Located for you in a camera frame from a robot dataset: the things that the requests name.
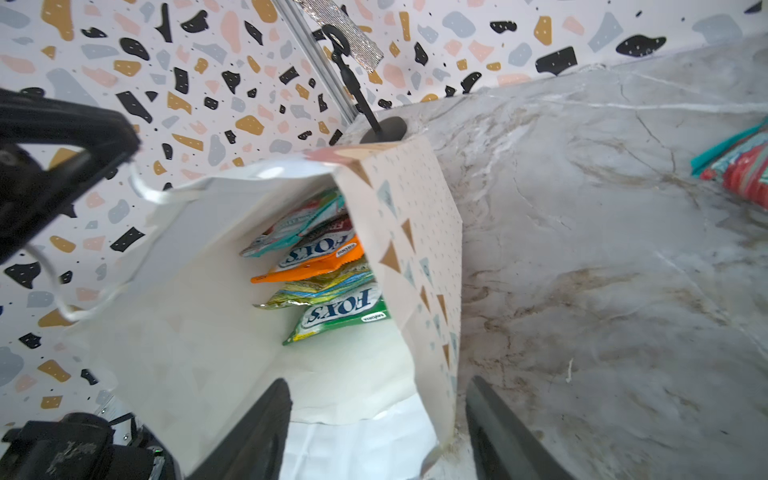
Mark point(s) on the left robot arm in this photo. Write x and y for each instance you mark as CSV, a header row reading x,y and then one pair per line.
x,y
83,445

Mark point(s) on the white patterned paper bag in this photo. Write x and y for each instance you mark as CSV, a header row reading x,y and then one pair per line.
x,y
185,344

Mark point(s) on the black microphone stand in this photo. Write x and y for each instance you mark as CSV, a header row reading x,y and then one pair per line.
x,y
390,129

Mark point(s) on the green apple tea candy bag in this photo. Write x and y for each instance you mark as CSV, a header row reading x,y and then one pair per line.
x,y
349,296

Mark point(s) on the glitter microphone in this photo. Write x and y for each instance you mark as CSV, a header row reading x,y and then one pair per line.
x,y
361,48

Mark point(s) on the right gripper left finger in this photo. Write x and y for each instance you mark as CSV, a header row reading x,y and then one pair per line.
x,y
254,448

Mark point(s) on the teal mint candy bag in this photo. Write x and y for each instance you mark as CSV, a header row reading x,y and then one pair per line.
x,y
738,164

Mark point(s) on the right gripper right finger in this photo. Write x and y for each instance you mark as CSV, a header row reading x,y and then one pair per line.
x,y
503,447

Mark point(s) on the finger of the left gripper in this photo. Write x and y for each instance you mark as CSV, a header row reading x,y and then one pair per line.
x,y
52,153

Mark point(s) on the orange fruits candy bag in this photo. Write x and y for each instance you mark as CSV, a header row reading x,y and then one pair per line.
x,y
326,249

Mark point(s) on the teal cherry candy bag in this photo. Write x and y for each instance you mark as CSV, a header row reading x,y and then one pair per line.
x,y
298,223

